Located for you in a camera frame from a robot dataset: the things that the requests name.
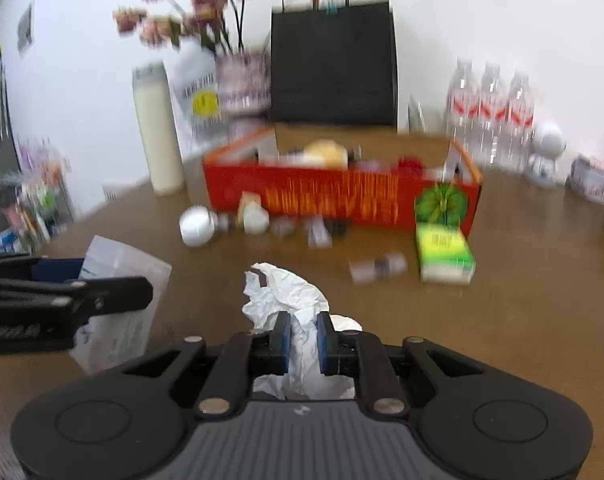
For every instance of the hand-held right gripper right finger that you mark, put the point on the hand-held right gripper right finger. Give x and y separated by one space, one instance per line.
324 342

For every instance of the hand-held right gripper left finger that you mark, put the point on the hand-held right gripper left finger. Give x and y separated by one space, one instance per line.
282 342

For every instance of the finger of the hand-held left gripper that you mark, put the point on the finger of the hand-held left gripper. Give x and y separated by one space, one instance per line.
57 270
107 292

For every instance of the white tissue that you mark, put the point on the white tissue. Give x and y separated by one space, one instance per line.
287 295

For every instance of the red and orange cardboard box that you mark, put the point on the red and orange cardboard box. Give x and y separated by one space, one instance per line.
332 200

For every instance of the red yarn flower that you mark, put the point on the red yarn flower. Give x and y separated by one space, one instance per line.
409 165

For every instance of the wooden desktop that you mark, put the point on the wooden desktop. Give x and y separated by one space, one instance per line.
531 310

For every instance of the clear desk organizer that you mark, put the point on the clear desk organizer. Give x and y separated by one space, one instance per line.
37 195

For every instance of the small dark-capped bottle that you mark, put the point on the small dark-capped bottle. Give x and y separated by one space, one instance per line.
379 267

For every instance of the small clear bottle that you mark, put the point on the small clear bottle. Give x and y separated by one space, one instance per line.
318 232

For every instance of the white round jar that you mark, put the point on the white round jar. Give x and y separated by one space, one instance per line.
197 225

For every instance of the small black jar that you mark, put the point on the small black jar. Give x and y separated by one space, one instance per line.
339 229

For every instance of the small grey jar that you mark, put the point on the small grey jar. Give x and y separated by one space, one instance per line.
283 226

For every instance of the white cylindrical bottle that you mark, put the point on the white cylindrical bottle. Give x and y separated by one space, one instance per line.
256 217

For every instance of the green and yellow box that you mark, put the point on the green and yellow box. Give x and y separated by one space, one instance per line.
444 255

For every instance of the white thermos bottle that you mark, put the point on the white thermos bottle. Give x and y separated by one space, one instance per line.
157 130

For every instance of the clear smiley plastic bag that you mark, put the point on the clear smiley plastic bag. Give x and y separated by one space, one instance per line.
202 105

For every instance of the clear glass cup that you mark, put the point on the clear glass cup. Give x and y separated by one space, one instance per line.
416 115

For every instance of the clear water bottle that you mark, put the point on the clear water bottle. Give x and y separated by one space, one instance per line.
517 120
490 115
461 110

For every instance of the black paper bag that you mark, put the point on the black paper bag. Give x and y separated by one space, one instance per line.
332 60

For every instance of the white robot toy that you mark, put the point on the white robot toy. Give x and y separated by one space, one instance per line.
546 150

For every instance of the white tin box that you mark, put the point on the white tin box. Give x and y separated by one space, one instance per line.
591 180

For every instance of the small wall picture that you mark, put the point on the small wall picture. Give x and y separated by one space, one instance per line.
26 27

